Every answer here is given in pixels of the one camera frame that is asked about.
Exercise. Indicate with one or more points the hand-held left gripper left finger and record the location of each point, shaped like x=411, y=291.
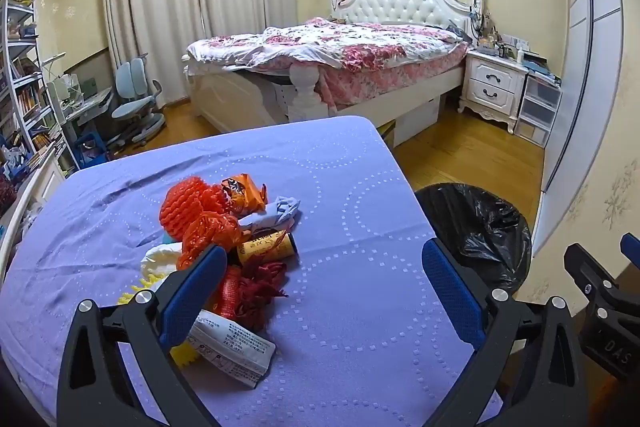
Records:
x=195, y=297

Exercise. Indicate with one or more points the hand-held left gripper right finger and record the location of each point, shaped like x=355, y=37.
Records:
x=452, y=297

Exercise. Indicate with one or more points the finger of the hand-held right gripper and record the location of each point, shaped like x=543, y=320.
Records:
x=629, y=247
x=592, y=274

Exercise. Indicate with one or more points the red mesh net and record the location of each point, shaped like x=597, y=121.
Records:
x=232, y=292

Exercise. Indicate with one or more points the white paper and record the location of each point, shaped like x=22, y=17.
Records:
x=160, y=257

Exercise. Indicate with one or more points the white printed packet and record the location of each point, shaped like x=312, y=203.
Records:
x=235, y=347

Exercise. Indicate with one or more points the black trash bin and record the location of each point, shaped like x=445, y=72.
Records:
x=480, y=227

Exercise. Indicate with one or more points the gold cylindrical can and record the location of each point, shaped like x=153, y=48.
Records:
x=270, y=247

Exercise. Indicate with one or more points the orange foam fruit net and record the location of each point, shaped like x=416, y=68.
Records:
x=182, y=204

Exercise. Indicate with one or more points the orange snack wrapper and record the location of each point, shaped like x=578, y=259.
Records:
x=245, y=192

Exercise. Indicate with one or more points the light blue paper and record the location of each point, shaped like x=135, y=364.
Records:
x=282, y=212

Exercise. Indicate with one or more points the purple tablecloth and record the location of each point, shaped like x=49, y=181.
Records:
x=340, y=217

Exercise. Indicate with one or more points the plastic drawer unit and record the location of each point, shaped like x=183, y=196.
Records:
x=537, y=107

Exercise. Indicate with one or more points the white storage box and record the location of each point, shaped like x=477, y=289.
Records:
x=417, y=122

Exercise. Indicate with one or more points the blue crate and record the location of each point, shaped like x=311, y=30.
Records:
x=90, y=152

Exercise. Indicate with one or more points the white cabinet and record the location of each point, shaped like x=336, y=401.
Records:
x=35, y=187

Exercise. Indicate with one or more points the stack of books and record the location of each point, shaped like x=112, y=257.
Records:
x=542, y=69

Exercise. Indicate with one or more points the blue desk chair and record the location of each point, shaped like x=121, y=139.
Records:
x=135, y=107

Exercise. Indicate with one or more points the white wardrobe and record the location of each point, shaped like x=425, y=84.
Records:
x=580, y=47

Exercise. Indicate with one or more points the white nightstand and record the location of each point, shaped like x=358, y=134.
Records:
x=492, y=84

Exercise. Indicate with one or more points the dark red dried flowers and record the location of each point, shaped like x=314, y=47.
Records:
x=6, y=197

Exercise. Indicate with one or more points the study desk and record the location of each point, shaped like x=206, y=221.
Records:
x=87, y=104

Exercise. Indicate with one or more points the cluster of small bottles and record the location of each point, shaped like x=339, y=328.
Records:
x=495, y=42

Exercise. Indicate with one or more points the floral quilt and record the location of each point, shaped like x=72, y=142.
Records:
x=360, y=44

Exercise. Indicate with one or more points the white bookshelf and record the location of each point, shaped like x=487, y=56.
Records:
x=22, y=87

